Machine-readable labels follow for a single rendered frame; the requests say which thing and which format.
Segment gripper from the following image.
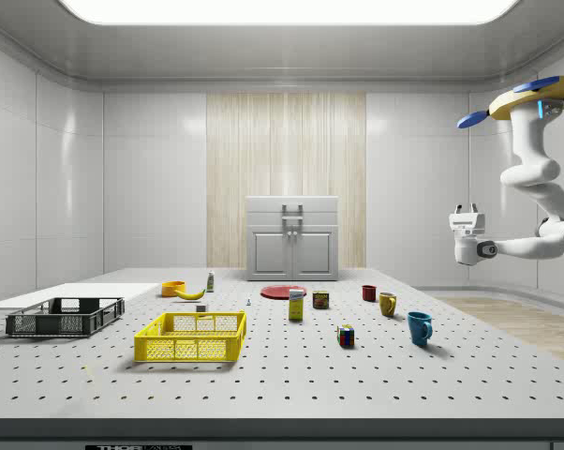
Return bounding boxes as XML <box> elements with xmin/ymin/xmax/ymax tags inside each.
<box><xmin>448</xmin><ymin>202</ymin><xmax>487</xmax><ymax>237</ymax></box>

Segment yellow mug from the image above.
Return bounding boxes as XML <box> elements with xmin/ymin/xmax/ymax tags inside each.
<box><xmin>378</xmin><ymin>292</ymin><xmax>398</xmax><ymax>318</ymax></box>

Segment blue mug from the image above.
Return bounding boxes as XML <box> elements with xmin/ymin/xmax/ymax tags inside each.
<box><xmin>407</xmin><ymin>311</ymin><xmax>434</xmax><ymax>347</ymax></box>

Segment drone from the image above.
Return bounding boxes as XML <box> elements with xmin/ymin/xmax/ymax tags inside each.
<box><xmin>456</xmin><ymin>74</ymin><xmax>564</xmax><ymax>130</ymax></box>

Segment puzzle cube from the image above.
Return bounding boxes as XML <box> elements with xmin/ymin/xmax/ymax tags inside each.
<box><xmin>336</xmin><ymin>323</ymin><xmax>356</xmax><ymax>349</ymax></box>

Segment white cabinet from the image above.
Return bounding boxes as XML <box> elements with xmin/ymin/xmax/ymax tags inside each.
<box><xmin>245</xmin><ymin>195</ymin><xmax>339</xmax><ymax>282</ymax></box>

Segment yellow and white box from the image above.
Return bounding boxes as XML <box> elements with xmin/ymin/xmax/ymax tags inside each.
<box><xmin>289</xmin><ymin>288</ymin><xmax>306</xmax><ymax>323</ymax></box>

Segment red plate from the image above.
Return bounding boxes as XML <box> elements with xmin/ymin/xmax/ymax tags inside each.
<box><xmin>260</xmin><ymin>284</ymin><xmax>307</xmax><ymax>301</ymax></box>

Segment yellow basket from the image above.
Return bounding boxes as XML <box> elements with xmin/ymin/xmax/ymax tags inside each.
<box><xmin>133</xmin><ymin>309</ymin><xmax>248</xmax><ymax>364</ymax></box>

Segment dark grey basket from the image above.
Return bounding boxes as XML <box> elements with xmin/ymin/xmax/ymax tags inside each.
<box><xmin>5</xmin><ymin>296</ymin><xmax>126</xmax><ymax>338</ymax></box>

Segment white board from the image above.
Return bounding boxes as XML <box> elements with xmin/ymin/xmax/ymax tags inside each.
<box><xmin>0</xmin><ymin>282</ymin><xmax>164</xmax><ymax>311</ymax></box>

